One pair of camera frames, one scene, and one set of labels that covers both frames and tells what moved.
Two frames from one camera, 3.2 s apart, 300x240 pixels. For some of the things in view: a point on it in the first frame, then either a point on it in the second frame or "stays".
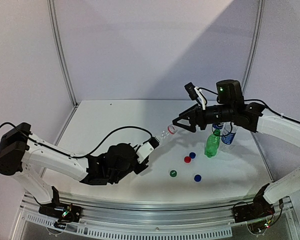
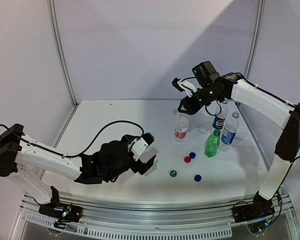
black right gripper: [198, 117] -> [190, 108]
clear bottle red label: [171, 129] -> [181, 127]
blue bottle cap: [197, 178] stays
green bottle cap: [173, 173] stays
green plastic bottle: [212, 143] stays
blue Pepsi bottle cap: [192, 155] stays
